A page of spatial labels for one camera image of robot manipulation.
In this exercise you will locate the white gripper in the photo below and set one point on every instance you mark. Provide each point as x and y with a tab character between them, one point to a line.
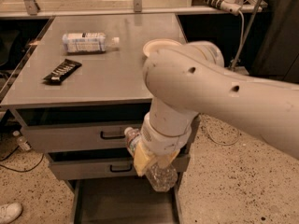
163	140

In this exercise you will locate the clear plastic water bottle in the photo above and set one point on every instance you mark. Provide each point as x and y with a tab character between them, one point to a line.
161	179

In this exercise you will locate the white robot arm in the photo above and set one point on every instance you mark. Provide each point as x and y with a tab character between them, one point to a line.
190	79

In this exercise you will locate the bottom grey drawer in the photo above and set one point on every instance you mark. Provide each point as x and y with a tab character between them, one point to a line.
124	200

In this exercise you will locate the grey drawer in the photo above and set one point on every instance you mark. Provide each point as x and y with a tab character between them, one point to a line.
124	200
78	128
93	163

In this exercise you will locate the middle grey drawer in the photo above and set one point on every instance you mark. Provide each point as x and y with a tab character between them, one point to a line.
93	163

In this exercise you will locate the top grey drawer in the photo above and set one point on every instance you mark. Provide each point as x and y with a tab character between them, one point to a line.
78	128

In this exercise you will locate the grey drawer cabinet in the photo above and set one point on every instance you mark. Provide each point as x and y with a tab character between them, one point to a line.
110	78

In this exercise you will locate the white labelled bottle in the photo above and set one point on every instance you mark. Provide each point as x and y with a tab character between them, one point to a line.
89	42

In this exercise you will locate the black snack bar wrapper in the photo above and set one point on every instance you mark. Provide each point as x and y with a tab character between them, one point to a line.
62	72

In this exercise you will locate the white sneaker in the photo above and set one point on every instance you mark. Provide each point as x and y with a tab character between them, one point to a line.
9	212

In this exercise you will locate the dark cabinet at right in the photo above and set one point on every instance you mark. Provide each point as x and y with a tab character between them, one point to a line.
278	56

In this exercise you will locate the white handheld device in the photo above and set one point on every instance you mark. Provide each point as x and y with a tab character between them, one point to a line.
230	6

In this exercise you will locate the grey workbench shelf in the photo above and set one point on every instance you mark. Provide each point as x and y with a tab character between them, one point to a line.
93	3

